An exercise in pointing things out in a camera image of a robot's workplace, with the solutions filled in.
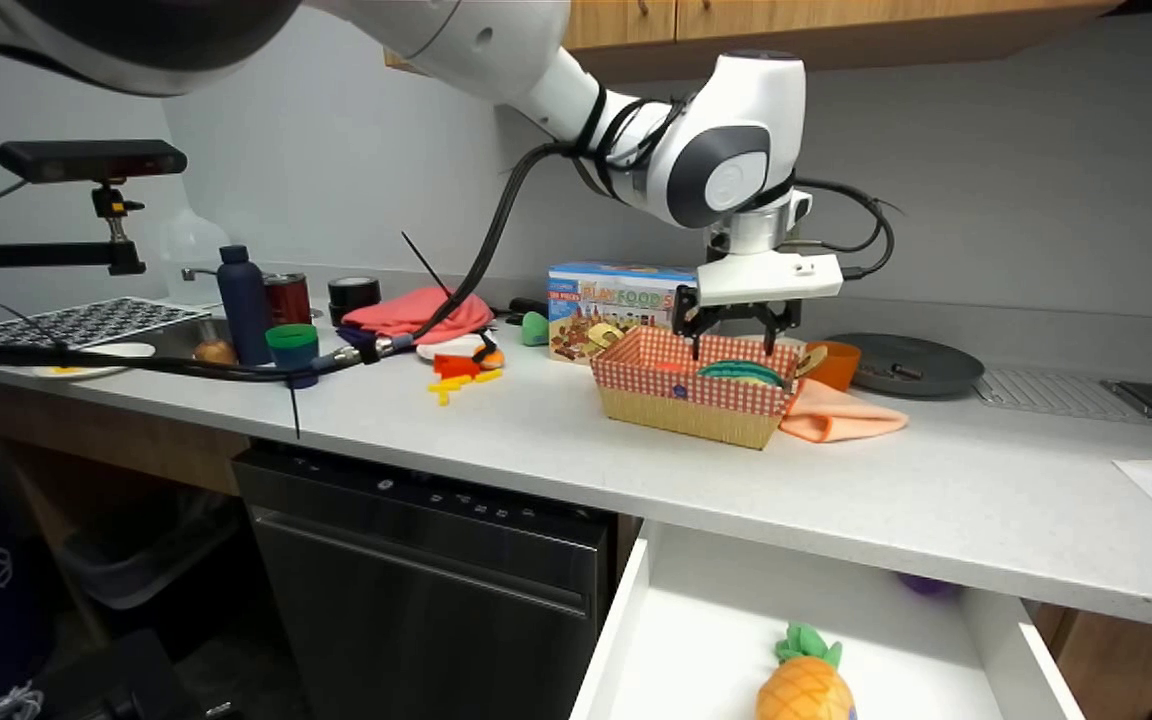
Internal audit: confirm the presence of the green lidded cup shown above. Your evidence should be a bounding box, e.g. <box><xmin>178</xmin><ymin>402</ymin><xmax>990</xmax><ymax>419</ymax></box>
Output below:
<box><xmin>265</xmin><ymin>325</ymin><xmax>321</xmax><ymax>388</ymax></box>

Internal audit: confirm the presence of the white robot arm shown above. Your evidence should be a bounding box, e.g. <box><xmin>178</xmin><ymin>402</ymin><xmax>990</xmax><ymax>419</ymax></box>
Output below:
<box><xmin>0</xmin><ymin>0</ymin><xmax>844</xmax><ymax>337</ymax></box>

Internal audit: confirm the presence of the red checkered basket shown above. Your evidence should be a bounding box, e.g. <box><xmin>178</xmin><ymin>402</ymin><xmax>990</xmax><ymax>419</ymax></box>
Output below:
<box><xmin>593</xmin><ymin>330</ymin><xmax>804</xmax><ymax>447</ymax></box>

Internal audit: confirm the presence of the orange cloth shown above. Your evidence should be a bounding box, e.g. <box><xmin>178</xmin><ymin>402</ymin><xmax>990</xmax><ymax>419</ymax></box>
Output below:
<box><xmin>779</xmin><ymin>381</ymin><xmax>907</xmax><ymax>445</ymax></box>

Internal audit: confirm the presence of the striped watermelon plush toy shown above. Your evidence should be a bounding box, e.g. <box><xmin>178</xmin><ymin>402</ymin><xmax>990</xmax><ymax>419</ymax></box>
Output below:
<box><xmin>699</xmin><ymin>359</ymin><xmax>791</xmax><ymax>392</ymax></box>

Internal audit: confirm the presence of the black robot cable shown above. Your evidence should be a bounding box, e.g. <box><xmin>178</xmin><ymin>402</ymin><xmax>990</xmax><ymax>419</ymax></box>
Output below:
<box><xmin>0</xmin><ymin>138</ymin><xmax>901</xmax><ymax>445</ymax></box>

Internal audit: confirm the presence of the orange pineapple plush toy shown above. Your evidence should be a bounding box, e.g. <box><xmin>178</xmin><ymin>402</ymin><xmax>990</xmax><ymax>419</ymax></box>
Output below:
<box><xmin>755</xmin><ymin>626</ymin><xmax>857</xmax><ymax>720</ymax></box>

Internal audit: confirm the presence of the white plate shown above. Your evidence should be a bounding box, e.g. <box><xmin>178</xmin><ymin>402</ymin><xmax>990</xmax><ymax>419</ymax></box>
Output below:
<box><xmin>37</xmin><ymin>340</ymin><xmax>157</xmax><ymax>381</ymax></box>

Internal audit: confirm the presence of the red folded cloth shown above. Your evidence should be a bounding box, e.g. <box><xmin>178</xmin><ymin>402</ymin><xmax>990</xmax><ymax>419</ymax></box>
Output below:
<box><xmin>336</xmin><ymin>284</ymin><xmax>490</xmax><ymax>359</ymax></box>

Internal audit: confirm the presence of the white wooden-front drawer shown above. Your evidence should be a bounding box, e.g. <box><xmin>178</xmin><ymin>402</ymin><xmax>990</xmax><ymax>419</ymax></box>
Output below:
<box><xmin>569</xmin><ymin>523</ymin><xmax>1082</xmax><ymax>720</ymax></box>

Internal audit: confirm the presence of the black round pan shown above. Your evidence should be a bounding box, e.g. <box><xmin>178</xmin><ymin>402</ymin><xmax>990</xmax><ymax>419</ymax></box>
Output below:
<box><xmin>852</xmin><ymin>331</ymin><xmax>982</xmax><ymax>402</ymax></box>

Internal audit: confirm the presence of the black camera on stand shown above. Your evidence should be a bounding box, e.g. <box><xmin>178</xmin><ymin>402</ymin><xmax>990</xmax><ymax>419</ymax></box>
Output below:
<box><xmin>0</xmin><ymin>141</ymin><xmax>186</xmax><ymax>183</ymax></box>

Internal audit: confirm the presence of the green plush toy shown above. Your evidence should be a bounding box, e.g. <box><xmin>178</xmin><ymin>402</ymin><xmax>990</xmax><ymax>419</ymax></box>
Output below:
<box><xmin>520</xmin><ymin>314</ymin><xmax>548</xmax><ymax>348</ymax></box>

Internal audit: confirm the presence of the blue play food box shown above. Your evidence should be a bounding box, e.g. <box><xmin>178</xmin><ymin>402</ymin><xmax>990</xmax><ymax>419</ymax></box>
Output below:
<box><xmin>548</xmin><ymin>260</ymin><xmax>696</xmax><ymax>359</ymax></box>

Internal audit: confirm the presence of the red fries holder toy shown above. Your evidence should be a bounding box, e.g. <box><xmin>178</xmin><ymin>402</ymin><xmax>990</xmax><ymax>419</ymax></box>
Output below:
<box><xmin>429</xmin><ymin>348</ymin><xmax>503</xmax><ymax>406</ymax></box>

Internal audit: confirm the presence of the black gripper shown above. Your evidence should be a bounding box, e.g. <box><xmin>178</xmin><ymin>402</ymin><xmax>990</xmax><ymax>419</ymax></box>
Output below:
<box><xmin>673</xmin><ymin>252</ymin><xmax>844</xmax><ymax>359</ymax></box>

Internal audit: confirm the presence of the dark blue bottle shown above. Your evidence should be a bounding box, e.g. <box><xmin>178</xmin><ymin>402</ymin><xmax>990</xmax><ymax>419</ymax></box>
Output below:
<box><xmin>215</xmin><ymin>243</ymin><xmax>271</xmax><ymax>365</ymax></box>

